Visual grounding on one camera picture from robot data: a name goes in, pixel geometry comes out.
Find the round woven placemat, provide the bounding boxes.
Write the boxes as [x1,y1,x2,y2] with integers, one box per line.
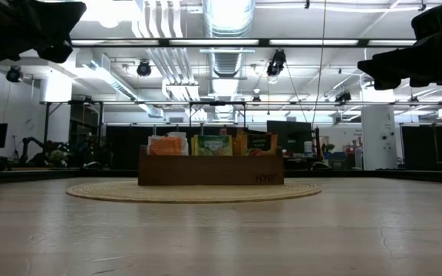
[66,179,322,204]

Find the yellow mango tea packet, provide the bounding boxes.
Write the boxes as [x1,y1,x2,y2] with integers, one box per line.
[190,133,234,156]
[233,132,245,156]

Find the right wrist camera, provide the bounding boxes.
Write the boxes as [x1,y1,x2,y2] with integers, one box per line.
[411,0,442,41]

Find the black screen panel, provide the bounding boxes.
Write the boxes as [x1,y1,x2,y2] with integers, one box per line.
[266,120,314,155]

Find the white air duct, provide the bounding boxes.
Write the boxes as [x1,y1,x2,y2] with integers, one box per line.
[74,51,164,118]

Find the white column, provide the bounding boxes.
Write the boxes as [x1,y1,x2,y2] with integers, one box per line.
[361,105,398,171]

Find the orange tazo tea packet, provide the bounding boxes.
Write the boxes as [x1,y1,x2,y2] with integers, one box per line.
[147,136,184,156]
[148,131,190,156]

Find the wooden tea box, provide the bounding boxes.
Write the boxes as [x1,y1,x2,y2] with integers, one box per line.
[138,144,285,187]

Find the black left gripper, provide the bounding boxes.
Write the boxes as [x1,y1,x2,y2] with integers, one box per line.
[0,0,87,71]

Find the small potted plant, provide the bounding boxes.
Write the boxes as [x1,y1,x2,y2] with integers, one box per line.
[48,149,71,168]

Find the green mango snack packet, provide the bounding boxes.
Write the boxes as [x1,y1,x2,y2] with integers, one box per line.
[239,130,279,156]

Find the silver ventilation duct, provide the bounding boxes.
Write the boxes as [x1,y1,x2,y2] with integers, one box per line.
[201,0,256,120]

